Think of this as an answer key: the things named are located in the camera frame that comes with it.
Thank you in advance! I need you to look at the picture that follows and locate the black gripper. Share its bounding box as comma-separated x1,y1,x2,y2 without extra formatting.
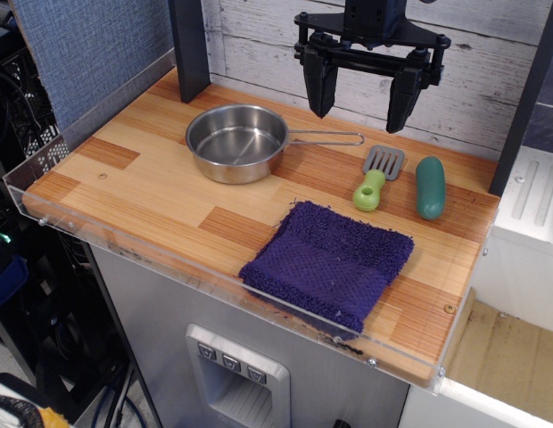
294,1,450,134

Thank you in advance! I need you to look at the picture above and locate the purple terry cloth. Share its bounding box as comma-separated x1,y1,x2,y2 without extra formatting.
239,201,415,333

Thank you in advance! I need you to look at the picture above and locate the stainless steel pot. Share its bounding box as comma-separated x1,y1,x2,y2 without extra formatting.
186,103,366,185

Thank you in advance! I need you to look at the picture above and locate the dark green toy cucumber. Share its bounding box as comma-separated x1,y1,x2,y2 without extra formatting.
416,156,446,220

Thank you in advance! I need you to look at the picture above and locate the clear acrylic table guard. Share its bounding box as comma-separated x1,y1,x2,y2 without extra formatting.
6,67,499,389

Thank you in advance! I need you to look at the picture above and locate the blue fabric panel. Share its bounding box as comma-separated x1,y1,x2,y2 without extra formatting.
10,0,173,130

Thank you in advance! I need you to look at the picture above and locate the white toy sink unit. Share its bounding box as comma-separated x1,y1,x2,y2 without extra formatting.
400,147,553,427

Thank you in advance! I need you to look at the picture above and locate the silver toy fridge cabinet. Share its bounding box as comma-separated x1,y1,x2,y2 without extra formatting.
93,248,409,427

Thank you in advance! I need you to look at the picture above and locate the black plastic crate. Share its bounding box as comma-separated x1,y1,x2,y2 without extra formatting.
0,41,60,170

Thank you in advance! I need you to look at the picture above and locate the green handled grey spatula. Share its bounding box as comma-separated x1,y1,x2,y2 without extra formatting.
352,144,405,212

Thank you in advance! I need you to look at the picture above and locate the dark grey left post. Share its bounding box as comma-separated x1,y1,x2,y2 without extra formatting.
168,0,210,103

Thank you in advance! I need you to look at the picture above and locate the dark grey post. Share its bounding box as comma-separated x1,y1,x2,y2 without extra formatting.
488,2,553,196
168,0,210,103

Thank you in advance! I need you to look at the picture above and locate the dark grey right post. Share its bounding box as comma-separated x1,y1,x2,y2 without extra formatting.
488,2,553,196

